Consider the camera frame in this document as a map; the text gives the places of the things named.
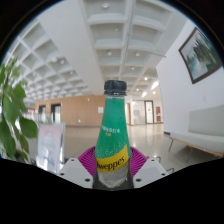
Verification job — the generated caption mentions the potted green leafy plant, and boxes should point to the potted green leafy plant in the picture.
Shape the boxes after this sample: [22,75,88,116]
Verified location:
[0,56,39,163]

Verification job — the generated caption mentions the framed landscape picture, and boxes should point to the framed landscape picture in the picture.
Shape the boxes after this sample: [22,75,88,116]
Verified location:
[178,27,223,85]

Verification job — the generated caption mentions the long white wall bench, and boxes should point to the long white wall bench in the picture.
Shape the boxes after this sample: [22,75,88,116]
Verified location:
[168,104,224,160]

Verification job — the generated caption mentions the green drink bottle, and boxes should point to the green drink bottle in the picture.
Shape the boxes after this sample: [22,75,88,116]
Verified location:
[94,79,132,190]

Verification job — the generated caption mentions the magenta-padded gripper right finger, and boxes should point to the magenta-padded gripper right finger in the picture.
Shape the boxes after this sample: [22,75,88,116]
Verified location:
[127,145,169,190]

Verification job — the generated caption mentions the clear acrylic sign stand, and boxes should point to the clear acrylic sign stand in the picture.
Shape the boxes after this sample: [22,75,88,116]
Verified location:
[35,122,66,175]

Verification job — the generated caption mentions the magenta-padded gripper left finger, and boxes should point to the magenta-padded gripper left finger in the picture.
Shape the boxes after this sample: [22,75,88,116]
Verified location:
[58,145,98,189]

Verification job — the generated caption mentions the ceiling lights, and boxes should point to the ceiling lights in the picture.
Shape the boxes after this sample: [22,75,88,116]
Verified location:
[49,2,161,98]

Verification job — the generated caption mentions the dark-framed glass door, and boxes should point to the dark-framed glass door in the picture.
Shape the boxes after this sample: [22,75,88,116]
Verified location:
[131,99,155,125]

